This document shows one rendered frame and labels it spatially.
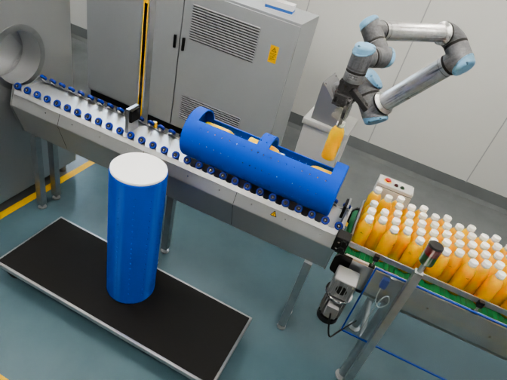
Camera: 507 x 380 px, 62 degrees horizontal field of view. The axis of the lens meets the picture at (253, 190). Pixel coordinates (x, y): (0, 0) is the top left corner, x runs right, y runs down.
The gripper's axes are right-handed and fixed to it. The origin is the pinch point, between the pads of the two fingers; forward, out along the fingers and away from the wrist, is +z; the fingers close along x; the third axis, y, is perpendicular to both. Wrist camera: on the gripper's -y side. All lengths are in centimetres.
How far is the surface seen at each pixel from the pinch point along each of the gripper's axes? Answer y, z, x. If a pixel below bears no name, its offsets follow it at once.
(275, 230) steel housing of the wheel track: 12, 68, 12
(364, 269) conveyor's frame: -38, 58, 23
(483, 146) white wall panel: -127, 89, -274
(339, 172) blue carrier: -8.0, 22.8, 4.3
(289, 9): 87, -2, -171
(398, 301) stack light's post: -56, 54, 38
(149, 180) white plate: 71, 41, 48
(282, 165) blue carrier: 18.8, 27.7, 11.0
